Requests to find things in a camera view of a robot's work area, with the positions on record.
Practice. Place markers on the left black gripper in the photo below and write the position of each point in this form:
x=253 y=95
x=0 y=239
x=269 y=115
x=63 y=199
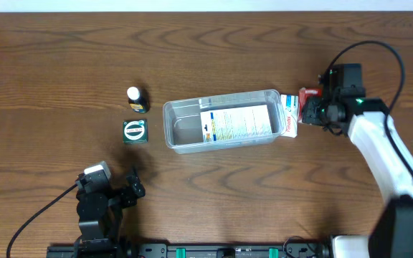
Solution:
x=127 y=193

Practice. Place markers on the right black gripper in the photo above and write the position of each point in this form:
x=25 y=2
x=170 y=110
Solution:
x=312 y=111

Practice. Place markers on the red and white box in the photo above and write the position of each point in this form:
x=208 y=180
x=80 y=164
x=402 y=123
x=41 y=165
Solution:
x=303 y=94

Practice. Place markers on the white Panadol box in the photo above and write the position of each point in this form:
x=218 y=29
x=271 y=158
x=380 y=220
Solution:
x=290 y=106

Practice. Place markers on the small dark bottle white cap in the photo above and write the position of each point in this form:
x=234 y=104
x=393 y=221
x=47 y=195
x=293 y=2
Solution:
x=138 y=100

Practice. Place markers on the clear plastic container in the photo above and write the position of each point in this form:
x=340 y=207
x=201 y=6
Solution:
x=182 y=122

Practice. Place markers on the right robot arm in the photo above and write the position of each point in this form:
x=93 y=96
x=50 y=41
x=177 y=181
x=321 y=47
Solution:
x=371 y=129

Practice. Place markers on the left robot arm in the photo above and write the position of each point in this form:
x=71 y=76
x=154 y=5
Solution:
x=100 y=211

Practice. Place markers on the green round-logo box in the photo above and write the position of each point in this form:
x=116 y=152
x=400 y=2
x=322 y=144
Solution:
x=135 y=131

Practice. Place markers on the black mounting rail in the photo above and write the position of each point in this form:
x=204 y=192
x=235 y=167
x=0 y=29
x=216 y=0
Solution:
x=288 y=249

